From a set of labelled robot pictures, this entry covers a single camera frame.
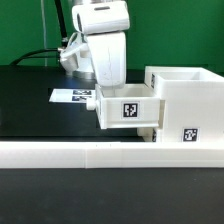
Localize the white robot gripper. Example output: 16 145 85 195
87 32 126 88

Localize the white drawer with knob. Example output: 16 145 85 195
137 127 159 143

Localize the white drawer cabinet box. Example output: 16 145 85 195
145 66 224 143

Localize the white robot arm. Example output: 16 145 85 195
72 0 130 88

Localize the white marker sheet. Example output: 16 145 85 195
49 89 95 103

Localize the white L-shaped fence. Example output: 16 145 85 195
0 136 224 169

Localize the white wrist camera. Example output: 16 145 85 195
60 32 89 72

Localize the black cable bundle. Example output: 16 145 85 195
9 0 73 66

